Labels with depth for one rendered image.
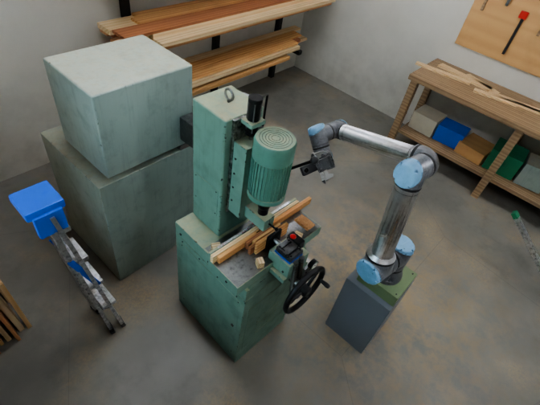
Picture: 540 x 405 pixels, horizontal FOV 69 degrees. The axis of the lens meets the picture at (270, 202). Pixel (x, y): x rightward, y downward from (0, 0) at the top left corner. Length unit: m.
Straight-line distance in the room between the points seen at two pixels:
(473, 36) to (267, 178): 3.32
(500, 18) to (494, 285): 2.42
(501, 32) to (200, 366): 3.85
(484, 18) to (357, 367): 3.35
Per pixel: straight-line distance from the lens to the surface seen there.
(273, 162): 1.54
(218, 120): 1.65
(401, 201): 1.81
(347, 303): 2.53
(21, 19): 3.40
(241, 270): 1.85
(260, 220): 1.84
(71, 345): 2.78
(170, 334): 2.70
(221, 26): 3.70
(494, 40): 4.52
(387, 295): 2.34
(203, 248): 2.04
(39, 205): 1.85
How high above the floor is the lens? 2.41
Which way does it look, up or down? 44 degrees down
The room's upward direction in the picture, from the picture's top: 11 degrees clockwise
